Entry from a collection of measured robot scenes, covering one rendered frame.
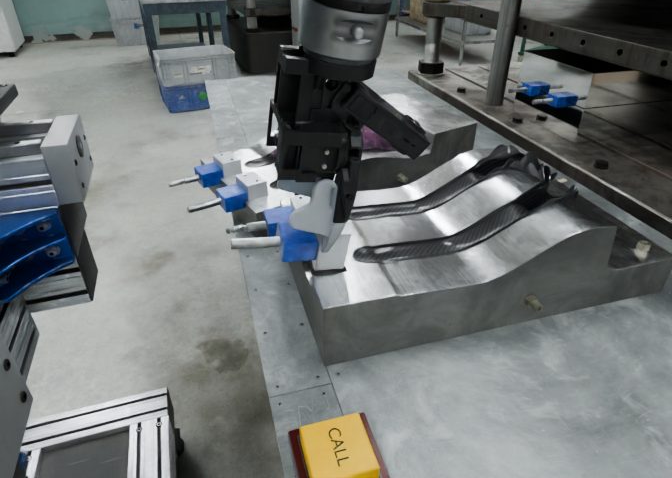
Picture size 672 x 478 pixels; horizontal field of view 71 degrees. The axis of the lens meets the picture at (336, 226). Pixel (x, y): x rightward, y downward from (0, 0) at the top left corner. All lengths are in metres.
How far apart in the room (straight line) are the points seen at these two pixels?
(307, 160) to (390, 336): 0.24
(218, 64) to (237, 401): 3.08
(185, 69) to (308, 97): 3.69
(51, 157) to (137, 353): 1.17
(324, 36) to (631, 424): 0.49
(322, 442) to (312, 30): 0.36
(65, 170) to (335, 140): 0.43
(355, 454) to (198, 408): 1.17
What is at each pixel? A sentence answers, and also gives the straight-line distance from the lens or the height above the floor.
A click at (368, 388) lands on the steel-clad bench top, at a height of 0.80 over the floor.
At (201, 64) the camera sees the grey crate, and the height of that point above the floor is 0.36.
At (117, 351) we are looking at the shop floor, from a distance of 1.87.
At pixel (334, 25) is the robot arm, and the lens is 0.41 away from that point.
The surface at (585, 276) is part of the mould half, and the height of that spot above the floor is 0.86.
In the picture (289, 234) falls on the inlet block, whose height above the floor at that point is 0.94.
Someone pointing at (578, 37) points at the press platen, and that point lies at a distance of 1.37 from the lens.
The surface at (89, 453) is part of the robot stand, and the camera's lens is 1.35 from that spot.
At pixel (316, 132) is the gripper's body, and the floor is 1.08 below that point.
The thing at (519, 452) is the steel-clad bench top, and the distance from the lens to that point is 0.55.
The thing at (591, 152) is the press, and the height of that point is 0.79.
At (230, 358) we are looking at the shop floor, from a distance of 1.72.
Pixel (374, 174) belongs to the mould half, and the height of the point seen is 0.86.
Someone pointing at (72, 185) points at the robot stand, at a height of 0.93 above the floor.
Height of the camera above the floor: 1.23
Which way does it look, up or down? 31 degrees down
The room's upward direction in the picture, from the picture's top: straight up
